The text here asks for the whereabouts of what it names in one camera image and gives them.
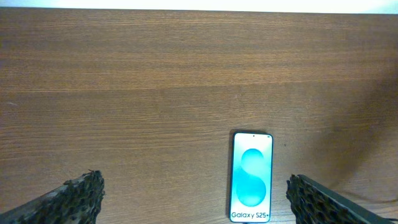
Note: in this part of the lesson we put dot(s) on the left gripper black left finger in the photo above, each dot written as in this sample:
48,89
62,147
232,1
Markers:
75,201

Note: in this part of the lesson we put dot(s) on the blue Galaxy smartphone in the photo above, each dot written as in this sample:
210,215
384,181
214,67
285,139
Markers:
251,177

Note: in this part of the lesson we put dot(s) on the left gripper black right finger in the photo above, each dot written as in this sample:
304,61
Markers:
313,203

